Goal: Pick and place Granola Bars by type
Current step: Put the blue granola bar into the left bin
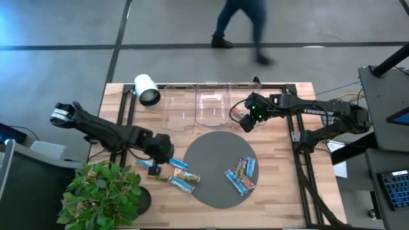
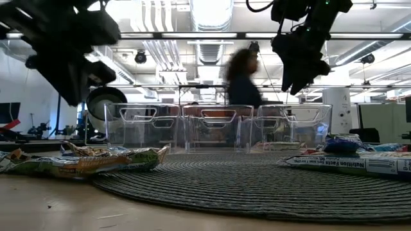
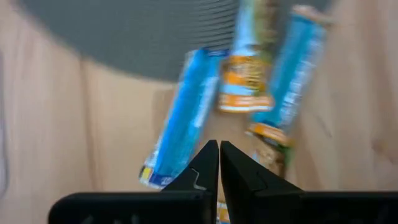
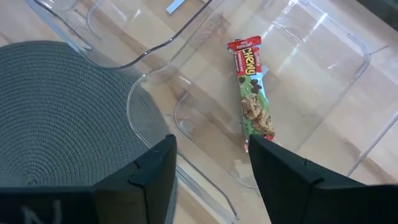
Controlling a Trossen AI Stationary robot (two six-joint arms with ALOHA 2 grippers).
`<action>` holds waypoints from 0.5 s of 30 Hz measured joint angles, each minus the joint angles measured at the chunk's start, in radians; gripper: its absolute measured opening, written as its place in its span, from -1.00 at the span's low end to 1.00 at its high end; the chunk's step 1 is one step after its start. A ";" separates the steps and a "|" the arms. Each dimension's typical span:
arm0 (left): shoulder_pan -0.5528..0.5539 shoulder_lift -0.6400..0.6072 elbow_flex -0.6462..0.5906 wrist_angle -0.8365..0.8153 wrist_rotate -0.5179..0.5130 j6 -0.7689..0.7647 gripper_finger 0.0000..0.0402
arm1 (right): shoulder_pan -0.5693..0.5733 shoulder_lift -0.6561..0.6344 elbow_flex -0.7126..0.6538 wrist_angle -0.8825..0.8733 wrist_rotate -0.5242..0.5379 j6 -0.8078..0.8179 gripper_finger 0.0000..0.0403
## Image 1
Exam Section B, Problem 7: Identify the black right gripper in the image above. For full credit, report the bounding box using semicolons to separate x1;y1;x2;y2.
239;91;275;134

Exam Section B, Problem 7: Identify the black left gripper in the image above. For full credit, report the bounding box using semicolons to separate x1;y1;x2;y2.
143;133;175;176

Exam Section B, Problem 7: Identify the red brown granola bar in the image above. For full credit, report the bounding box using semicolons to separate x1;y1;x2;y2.
231;107;247;119

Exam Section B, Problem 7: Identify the green purple granola bar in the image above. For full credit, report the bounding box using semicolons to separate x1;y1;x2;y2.
234;156;249;183

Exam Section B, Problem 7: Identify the red green granola bar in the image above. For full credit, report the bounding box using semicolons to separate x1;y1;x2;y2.
242;177;256;191

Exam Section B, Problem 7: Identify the long blue granola bar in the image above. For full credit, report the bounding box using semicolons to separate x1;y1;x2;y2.
224;169;249;197

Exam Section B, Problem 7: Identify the black plant pot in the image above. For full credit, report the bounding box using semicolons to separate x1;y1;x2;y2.
135;186;152;217

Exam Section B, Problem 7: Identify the clear plastic bin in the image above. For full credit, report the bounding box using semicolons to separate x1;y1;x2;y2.
195;82;231;127
228;82;268;128
160;84;197;132

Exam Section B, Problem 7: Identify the round grey woven mat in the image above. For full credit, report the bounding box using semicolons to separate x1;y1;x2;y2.
182;130;259;210

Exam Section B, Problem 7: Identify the green leafy plant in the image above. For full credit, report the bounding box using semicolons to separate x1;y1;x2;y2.
56;160;143;230

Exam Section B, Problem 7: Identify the white cylinder with black end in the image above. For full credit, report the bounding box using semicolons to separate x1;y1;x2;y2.
133;73;162;107

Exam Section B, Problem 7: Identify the white paper sheet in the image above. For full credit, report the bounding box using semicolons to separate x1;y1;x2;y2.
326;140;348;179

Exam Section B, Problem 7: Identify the black support beam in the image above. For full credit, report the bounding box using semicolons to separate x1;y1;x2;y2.
330;132;378;165

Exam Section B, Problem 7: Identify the white box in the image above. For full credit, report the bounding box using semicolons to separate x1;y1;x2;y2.
30;140;67;160

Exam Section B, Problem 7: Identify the person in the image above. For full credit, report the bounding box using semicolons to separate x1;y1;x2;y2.
210;0;275;66

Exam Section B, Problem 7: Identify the dark chair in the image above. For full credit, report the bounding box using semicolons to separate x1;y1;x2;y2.
0;139;79;230

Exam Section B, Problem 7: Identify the dark grey desk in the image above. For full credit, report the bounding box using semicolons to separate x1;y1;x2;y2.
364;148;409;230
357;65;409;153

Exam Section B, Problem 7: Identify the black screen device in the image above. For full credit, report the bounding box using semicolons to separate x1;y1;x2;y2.
0;123;28;146

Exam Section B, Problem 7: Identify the tablet with blue screen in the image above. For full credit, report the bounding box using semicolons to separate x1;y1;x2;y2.
385;107;409;127

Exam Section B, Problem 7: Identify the black pole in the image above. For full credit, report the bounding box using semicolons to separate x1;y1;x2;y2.
372;43;409;78

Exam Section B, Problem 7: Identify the backlit keyboard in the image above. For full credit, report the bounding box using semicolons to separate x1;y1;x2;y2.
376;169;409;211

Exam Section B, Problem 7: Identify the black aluminium table frame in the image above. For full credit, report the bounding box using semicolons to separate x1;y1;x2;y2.
108;83;349;229

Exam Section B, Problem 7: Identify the yellow cable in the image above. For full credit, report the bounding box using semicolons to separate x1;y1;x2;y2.
332;91;365;103

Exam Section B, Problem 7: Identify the black cable bundle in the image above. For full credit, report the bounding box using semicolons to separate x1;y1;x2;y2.
297;169;348;228

